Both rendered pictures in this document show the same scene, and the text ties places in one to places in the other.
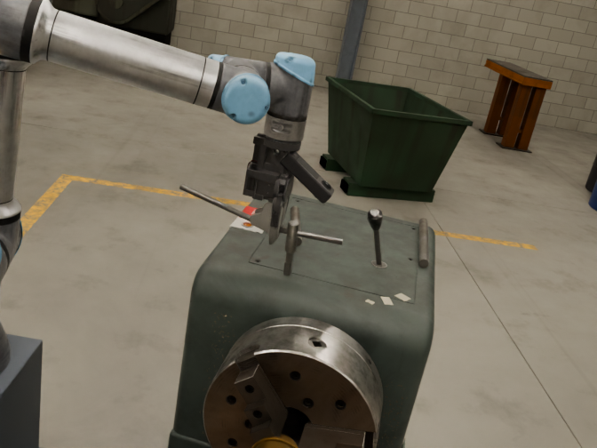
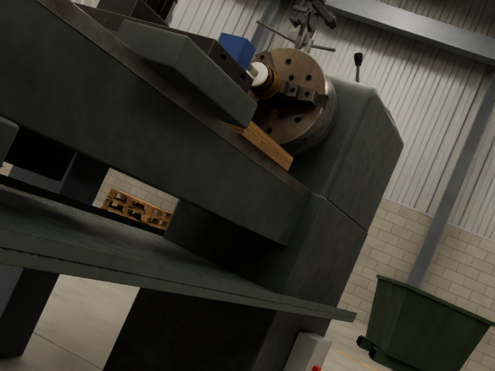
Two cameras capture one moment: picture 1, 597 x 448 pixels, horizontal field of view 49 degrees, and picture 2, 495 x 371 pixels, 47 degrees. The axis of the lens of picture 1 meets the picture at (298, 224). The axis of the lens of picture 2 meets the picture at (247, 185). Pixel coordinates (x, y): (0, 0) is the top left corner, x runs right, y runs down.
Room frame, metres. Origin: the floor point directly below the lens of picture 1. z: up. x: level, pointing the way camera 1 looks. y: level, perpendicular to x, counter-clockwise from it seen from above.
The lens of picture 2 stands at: (-0.64, -0.67, 0.67)
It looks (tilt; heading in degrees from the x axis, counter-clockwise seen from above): 4 degrees up; 20
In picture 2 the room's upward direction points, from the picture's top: 24 degrees clockwise
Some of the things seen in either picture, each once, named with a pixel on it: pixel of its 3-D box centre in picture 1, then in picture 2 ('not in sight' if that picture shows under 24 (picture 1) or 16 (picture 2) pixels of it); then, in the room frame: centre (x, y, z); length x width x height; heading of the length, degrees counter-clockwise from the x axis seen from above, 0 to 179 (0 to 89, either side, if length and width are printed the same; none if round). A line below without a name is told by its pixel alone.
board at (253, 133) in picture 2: not in sight; (212, 126); (0.69, -0.02, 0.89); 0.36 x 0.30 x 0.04; 82
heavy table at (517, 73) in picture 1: (507, 102); not in sight; (9.70, -2.67, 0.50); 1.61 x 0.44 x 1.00; 7
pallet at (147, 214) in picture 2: not in sight; (138, 213); (8.09, 4.20, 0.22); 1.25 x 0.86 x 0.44; 10
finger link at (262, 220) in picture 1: (264, 222); (295, 36); (1.17, 0.07, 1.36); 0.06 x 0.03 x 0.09; 82
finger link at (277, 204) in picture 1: (277, 204); (305, 25); (1.16, 0.05, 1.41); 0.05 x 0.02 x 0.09; 172
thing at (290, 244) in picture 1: (290, 248); (305, 54); (1.18, 0.01, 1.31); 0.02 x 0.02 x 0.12
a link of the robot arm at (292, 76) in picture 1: (290, 85); not in sight; (1.18, 0.06, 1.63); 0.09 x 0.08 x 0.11; 104
